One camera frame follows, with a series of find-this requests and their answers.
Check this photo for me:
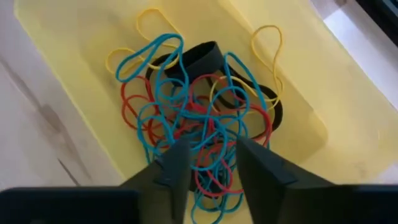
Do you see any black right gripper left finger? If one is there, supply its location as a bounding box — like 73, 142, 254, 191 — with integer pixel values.
121, 139, 191, 224

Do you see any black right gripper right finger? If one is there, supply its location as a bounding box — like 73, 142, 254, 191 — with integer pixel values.
235, 136, 335, 224

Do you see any blue rubber band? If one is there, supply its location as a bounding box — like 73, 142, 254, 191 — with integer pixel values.
115, 33, 185, 83
222, 51, 271, 147
136, 77, 251, 224

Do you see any thin black rubber band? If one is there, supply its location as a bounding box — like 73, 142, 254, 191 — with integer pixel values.
144, 54, 284, 141

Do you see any wide black rubber band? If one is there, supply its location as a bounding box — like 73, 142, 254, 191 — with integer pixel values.
164, 41, 225, 85

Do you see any yellow translucent plastic bin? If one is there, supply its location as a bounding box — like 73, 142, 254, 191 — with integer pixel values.
12, 0, 398, 224

